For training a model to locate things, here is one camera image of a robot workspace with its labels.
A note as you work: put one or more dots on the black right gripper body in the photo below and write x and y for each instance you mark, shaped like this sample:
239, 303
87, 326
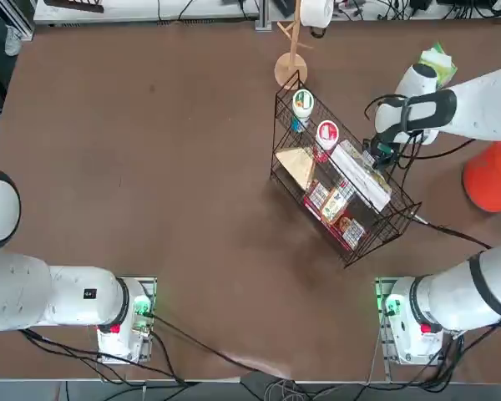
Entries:
390, 158

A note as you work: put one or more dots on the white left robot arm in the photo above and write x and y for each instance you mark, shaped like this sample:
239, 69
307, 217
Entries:
67, 296

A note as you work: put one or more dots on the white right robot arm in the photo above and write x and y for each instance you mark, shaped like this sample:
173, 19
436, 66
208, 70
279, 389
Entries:
451, 301

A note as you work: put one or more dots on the orange bin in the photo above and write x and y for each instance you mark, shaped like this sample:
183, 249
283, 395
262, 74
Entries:
488, 184

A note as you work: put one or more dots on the green tissue pack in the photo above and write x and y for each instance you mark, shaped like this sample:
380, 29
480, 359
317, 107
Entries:
446, 73

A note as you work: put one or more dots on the large white food packet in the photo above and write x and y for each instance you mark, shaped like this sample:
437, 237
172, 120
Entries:
359, 184

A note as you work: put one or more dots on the white jar red lid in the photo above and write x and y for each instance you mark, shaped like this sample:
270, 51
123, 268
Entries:
327, 131

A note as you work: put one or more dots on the yellow snack carton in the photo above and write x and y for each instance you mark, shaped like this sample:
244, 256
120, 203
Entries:
333, 206

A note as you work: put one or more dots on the red white patterned box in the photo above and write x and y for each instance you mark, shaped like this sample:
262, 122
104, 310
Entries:
317, 196

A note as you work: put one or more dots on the red brown biscuit box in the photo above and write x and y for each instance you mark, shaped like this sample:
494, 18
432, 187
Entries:
350, 231

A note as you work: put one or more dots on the triangular sandwich packet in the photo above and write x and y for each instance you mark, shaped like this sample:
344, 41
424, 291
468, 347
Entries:
296, 165

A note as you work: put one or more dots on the teal snack box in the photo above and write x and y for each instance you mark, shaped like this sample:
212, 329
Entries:
295, 125

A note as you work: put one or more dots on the white jar green lid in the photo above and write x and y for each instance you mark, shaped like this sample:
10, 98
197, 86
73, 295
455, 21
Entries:
303, 100

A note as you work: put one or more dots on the wooden cup rack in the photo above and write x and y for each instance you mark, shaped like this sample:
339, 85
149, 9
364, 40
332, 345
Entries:
290, 71

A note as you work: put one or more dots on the white cup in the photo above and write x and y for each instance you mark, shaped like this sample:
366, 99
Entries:
317, 12

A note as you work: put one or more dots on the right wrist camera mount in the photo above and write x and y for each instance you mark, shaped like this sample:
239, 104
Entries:
383, 147

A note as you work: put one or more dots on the aluminium arm base plate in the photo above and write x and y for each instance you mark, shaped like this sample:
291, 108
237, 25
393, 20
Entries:
148, 288
383, 342

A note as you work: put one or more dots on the aluminium camera post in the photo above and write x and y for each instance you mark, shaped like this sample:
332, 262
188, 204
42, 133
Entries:
264, 16

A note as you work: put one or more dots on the aluminium frame profile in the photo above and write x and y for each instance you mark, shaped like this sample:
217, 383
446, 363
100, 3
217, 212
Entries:
23, 25

